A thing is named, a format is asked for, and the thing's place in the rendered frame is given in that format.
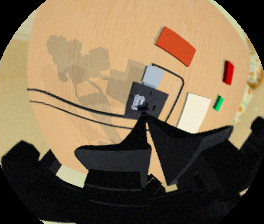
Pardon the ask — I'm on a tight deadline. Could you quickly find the red rectangular block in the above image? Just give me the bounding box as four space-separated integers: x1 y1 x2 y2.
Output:
222 61 234 86

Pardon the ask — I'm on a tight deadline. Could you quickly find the small green block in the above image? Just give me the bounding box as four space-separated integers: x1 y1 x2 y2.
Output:
213 96 224 111

